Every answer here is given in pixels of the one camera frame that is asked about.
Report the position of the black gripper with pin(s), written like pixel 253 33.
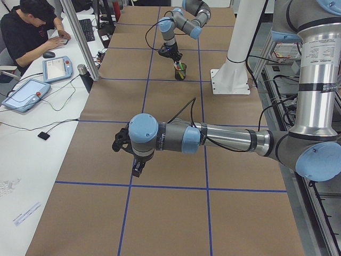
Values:
pixel 141 159
pixel 173 50

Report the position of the green highlighter pen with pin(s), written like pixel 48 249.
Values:
pixel 180 66

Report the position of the black mesh pen cup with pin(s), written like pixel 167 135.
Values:
pixel 177 77

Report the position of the dark water bottle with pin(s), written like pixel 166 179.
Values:
pixel 85 76

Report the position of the black keyboard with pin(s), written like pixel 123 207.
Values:
pixel 87 28

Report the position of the small black pad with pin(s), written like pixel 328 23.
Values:
pixel 43 135

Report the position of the upper teach pendant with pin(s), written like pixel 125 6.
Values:
pixel 56 69

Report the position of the teach pendant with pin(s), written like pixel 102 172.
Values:
pixel 56 69
pixel 26 96

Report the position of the computer mouse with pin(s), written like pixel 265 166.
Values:
pixel 48 55

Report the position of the lower teach pendant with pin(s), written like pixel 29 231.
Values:
pixel 26 96

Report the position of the seated person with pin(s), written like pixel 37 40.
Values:
pixel 30 30

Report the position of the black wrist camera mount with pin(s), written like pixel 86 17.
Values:
pixel 164 51

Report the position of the white pedestal column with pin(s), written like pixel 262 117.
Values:
pixel 232 77

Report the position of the aluminium frame post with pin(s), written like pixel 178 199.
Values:
pixel 80 37

